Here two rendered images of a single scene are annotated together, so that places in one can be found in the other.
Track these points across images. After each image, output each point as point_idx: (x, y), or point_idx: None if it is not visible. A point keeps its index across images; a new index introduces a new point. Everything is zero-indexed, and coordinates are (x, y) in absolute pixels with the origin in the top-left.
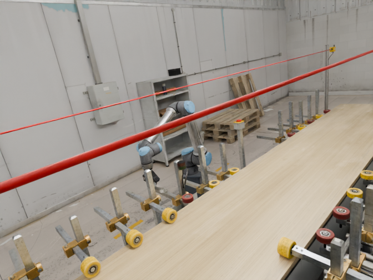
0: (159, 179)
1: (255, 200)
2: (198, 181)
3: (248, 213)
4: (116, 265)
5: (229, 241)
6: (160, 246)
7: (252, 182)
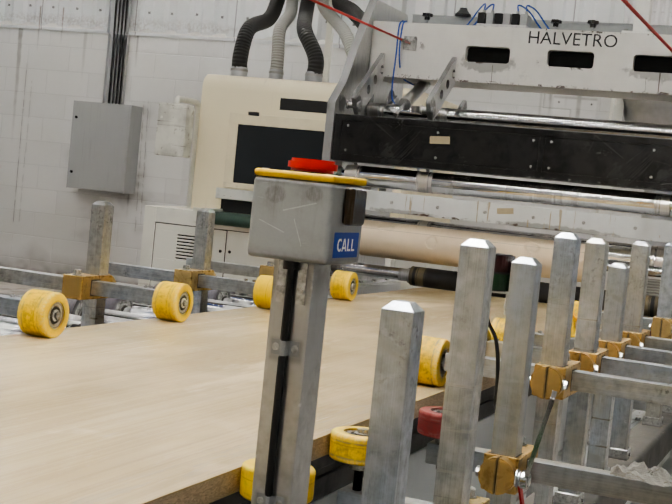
0: None
1: (124, 387)
2: None
3: (149, 373)
4: None
5: (197, 353)
6: None
7: (141, 422)
